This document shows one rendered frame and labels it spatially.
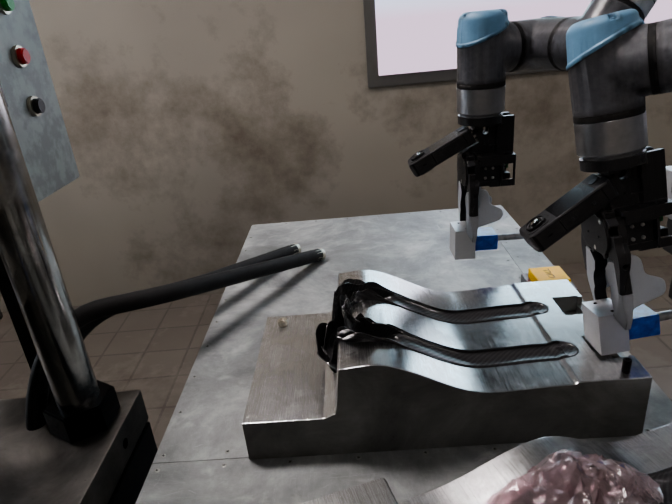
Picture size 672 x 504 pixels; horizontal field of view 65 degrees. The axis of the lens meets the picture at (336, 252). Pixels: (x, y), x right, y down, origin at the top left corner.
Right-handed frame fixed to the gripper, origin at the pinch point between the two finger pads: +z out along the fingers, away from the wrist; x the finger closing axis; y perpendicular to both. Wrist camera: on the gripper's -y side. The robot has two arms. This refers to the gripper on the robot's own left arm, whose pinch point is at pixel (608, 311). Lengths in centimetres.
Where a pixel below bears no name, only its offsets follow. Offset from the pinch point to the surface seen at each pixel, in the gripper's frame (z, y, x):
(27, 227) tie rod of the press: -27, -69, -1
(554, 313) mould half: 3.2, -4.0, 9.0
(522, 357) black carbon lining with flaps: 4.3, -11.4, 0.3
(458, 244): -5.0, -13.4, 26.0
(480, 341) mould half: 2.8, -15.9, 4.2
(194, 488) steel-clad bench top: 8, -55, -10
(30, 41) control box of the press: -55, -78, 32
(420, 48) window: -48, 9, 191
